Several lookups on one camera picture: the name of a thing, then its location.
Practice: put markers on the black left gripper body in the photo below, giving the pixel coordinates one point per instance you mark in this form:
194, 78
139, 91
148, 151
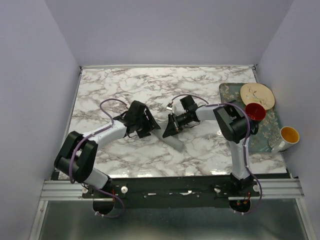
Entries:
139, 128

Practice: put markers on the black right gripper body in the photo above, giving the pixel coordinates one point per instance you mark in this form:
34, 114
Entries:
182, 119

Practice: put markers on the grey cloth napkin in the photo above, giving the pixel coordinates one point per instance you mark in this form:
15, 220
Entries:
171, 141

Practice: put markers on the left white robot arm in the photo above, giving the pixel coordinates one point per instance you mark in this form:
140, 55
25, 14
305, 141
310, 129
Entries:
77, 155

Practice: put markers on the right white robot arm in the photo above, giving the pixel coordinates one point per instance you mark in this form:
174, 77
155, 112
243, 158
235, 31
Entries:
234, 123

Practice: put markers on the black mug red inside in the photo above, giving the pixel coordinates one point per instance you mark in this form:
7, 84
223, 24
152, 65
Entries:
256, 113

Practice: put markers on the white mug yellow inside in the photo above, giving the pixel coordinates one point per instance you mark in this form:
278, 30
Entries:
283, 139

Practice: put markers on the beige floral plate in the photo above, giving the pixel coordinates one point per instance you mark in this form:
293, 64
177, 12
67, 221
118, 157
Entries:
257, 93

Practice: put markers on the black mounting base bar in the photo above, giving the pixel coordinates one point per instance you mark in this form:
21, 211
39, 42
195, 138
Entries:
176, 192

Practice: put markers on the aluminium frame rail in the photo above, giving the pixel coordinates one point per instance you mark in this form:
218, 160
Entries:
284, 188

